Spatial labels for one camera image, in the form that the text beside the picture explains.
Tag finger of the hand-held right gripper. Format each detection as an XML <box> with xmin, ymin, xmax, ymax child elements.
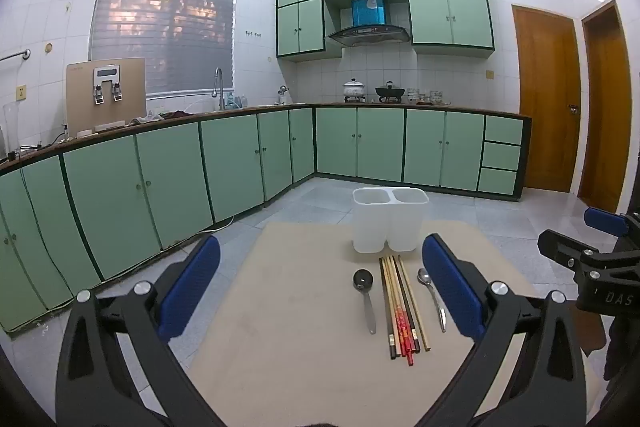
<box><xmin>583</xmin><ymin>207</ymin><xmax>628</xmax><ymax>234</ymax></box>
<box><xmin>537</xmin><ymin>229</ymin><xmax>601</xmax><ymax>270</ymax></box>

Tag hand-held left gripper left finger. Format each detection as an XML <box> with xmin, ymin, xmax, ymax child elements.
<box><xmin>55</xmin><ymin>234</ymin><xmax>223</xmax><ymax>427</ymax></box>

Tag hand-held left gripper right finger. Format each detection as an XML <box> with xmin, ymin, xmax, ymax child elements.
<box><xmin>415</xmin><ymin>234</ymin><xmax>588</xmax><ymax>427</ymax></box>

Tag silver metal spoon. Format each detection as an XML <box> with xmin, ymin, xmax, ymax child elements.
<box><xmin>417</xmin><ymin>267</ymin><xmax>447</xmax><ymax>333</ymax></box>

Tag plain bamboo chopstick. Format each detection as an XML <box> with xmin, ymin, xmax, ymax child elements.
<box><xmin>398</xmin><ymin>255</ymin><xmax>431</xmax><ymax>352</ymax></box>
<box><xmin>384</xmin><ymin>257</ymin><xmax>401</xmax><ymax>359</ymax></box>

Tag dark brown chopstick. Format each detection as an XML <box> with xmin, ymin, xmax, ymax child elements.
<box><xmin>380</xmin><ymin>258</ymin><xmax>396</xmax><ymax>361</ymax></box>
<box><xmin>393</xmin><ymin>255</ymin><xmax>422</xmax><ymax>354</ymax></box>

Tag red patterned chopstick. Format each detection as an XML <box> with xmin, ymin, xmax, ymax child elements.
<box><xmin>390</xmin><ymin>257</ymin><xmax>415</xmax><ymax>366</ymax></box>
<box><xmin>391</xmin><ymin>256</ymin><xmax>419</xmax><ymax>355</ymax></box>
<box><xmin>388</xmin><ymin>257</ymin><xmax>409</xmax><ymax>358</ymax></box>

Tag white two-compartment utensil holder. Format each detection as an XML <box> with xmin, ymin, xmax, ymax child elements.
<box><xmin>352</xmin><ymin>187</ymin><xmax>429</xmax><ymax>254</ymax></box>

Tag black-bowl spoon with steel handle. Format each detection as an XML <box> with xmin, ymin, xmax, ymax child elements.
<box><xmin>352</xmin><ymin>269</ymin><xmax>377</xmax><ymax>335</ymax></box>

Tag green lower kitchen cabinets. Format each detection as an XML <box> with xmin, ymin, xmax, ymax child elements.
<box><xmin>0</xmin><ymin>103</ymin><xmax>532</xmax><ymax>334</ymax></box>

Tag wooden door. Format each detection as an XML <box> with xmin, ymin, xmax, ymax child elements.
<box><xmin>511</xmin><ymin>4</ymin><xmax>583</xmax><ymax>194</ymax></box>
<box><xmin>577</xmin><ymin>0</ymin><xmax>635</xmax><ymax>214</ymax></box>

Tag beige water purifier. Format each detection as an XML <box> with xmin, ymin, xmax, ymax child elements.
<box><xmin>65</xmin><ymin>57</ymin><xmax>147</xmax><ymax>136</ymax></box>

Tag steel kitchen faucet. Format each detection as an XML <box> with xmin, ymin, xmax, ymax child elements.
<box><xmin>212</xmin><ymin>67</ymin><xmax>227</xmax><ymax>111</ymax></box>

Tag black wok with lid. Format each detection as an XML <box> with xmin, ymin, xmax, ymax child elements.
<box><xmin>375</xmin><ymin>81</ymin><xmax>405</xmax><ymax>103</ymax></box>

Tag white cooking pot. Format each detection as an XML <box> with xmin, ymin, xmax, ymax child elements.
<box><xmin>343</xmin><ymin>78</ymin><xmax>366</xmax><ymax>102</ymax></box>

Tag window with grey blind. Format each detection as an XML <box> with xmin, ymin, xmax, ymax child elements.
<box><xmin>89</xmin><ymin>0</ymin><xmax>239</xmax><ymax>100</ymax></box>

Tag range hood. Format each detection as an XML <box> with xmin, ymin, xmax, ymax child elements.
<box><xmin>327</xmin><ymin>0</ymin><xmax>412</xmax><ymax>48</ymax></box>

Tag green upper wall cabinets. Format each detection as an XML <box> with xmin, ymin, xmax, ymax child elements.
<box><xmin>276</xmin><ymin>0</ymin><xmax>496</xmax><ymax>62</ymax></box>

